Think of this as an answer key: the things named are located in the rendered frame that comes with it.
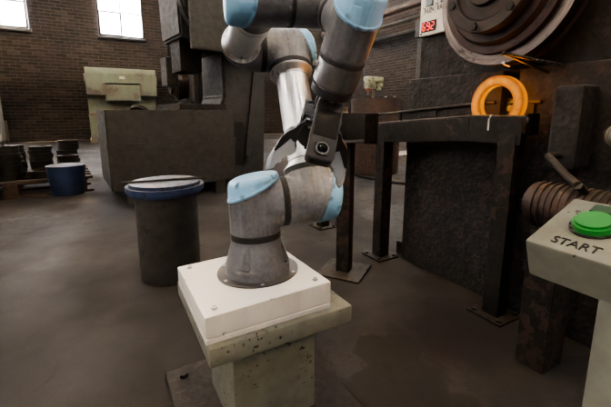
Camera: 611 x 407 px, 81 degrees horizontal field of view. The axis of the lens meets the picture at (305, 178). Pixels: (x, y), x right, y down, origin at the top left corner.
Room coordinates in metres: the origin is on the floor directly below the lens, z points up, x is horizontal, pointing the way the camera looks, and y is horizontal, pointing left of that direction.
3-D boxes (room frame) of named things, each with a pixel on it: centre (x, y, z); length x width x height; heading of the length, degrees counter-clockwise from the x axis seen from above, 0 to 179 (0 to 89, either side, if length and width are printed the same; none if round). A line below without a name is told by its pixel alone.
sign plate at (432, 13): (1.62, -0.59, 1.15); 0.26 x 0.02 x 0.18; 29
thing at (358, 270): (1.58, -0.16, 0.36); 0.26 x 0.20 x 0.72; 64
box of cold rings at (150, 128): (3.33, 1.29, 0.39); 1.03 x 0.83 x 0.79; 123
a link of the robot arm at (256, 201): (0.81, 0.11, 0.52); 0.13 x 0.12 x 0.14; 105
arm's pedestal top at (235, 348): (0.80, 0.11, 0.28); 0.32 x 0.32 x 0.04; 29
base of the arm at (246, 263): (0.80, 0.11, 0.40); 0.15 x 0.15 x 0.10
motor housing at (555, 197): (0.92, -0.71, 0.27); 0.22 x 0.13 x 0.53; 29
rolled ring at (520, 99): (1.27, -0.67, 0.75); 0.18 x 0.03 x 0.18; 30
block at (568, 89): (1.07, -0.79, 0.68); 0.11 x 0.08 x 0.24; 119
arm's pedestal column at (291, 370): (0.80, 0.11, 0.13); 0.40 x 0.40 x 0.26; 29
